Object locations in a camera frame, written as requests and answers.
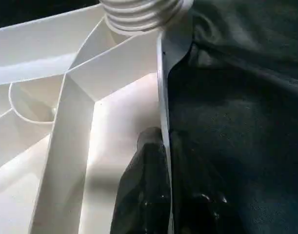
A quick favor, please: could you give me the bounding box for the white plastic table leg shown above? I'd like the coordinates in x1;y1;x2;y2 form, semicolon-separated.
97;0;186;33

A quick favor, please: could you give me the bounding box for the white plastic table top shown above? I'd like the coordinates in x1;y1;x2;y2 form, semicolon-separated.
0;0;195;234

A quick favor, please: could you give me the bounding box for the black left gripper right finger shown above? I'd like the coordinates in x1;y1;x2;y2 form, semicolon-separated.
168;131;238;234

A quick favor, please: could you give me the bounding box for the black table mat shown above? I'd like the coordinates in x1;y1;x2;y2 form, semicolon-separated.
163;0;298;234

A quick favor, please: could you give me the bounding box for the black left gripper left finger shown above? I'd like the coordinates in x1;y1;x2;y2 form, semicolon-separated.
110;127;172;234

